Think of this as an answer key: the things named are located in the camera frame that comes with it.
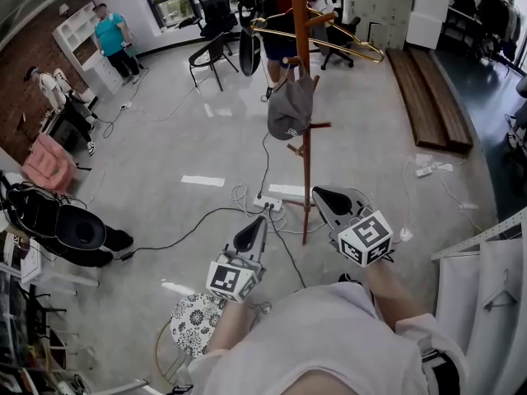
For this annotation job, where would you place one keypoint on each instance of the black swivel office chair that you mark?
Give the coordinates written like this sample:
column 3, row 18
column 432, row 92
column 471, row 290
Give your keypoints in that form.
column 341, row 35

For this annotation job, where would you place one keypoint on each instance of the white shelf cabinet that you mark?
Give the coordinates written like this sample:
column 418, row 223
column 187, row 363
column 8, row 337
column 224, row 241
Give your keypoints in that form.
column 82, row 35

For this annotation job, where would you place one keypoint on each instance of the black oval bag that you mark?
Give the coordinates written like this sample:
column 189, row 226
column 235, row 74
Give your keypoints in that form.
column 250, row 54

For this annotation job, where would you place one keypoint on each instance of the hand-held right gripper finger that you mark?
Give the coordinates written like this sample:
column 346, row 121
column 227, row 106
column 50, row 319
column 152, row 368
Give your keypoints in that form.
column 362, row 199
column 333, row 202

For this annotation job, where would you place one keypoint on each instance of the pink armchair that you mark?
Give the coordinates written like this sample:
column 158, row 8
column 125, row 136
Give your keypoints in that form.
column 49, row 165

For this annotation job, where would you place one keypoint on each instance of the small white power strip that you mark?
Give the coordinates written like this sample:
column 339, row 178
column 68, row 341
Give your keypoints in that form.
column 124, row 106

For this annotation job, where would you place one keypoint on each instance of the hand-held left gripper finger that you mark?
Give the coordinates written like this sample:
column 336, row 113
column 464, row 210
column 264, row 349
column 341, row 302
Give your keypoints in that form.
column 246, row 237
column 262, row 241

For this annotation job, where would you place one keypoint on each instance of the black mesh office chair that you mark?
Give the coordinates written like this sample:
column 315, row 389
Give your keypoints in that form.
column 216, row 6

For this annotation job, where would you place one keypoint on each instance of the wooden coat rack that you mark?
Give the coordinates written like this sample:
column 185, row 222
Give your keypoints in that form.
column 305, row 167

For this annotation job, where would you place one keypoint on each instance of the rack of dark clothes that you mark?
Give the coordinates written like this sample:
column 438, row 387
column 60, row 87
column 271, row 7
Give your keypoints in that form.
column 490, row 19

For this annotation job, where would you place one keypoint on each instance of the wooden step platform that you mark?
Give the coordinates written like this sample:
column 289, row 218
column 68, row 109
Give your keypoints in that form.
column 428, row 97

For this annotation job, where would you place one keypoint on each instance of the black wide brim hat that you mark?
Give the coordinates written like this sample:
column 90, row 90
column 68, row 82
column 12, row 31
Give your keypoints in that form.
column 80, row 229

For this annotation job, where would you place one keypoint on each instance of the white locker cabinet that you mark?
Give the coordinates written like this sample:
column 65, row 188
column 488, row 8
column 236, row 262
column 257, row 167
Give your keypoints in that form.
column 379, row 6

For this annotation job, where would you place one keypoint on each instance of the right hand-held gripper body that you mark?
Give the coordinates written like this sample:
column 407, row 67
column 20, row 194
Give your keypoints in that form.
column 366, row 239

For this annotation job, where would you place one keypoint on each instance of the person's black shoe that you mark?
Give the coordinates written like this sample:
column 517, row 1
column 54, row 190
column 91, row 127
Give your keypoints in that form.
column 349, row 279

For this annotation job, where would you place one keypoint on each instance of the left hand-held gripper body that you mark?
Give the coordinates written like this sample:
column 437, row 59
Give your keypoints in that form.
column 230, row 280

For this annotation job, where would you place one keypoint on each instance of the black metal chair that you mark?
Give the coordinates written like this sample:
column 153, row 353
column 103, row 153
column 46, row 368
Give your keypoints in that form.
column 210, row 56

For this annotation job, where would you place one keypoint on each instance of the cluttered dark shelf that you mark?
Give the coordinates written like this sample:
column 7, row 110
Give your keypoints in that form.
column 20, row 327

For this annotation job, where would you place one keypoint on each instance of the grey cap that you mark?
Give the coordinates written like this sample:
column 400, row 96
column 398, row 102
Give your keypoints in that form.
column 288, row 105

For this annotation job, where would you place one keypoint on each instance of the floral round stool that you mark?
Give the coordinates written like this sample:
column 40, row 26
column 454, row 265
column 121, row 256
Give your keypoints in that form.
column 193, row 323

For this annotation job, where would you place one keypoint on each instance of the person's left forearm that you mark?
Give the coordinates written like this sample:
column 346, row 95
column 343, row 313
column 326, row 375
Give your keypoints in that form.
column 230, row 327

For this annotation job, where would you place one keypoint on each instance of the person's white shirt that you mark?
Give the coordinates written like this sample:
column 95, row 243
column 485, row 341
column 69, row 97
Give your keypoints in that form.
column 321, row 335

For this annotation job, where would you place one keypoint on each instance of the person's right forearm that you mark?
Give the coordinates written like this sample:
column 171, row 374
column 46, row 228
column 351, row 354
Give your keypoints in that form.
column 395, row 294

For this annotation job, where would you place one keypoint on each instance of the gold clothes hanger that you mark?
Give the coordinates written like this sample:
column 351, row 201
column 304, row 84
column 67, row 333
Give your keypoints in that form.
column 329, row 45

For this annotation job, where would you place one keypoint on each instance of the white stacked boxes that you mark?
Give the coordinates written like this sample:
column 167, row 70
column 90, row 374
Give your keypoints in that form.
column 426, row 12

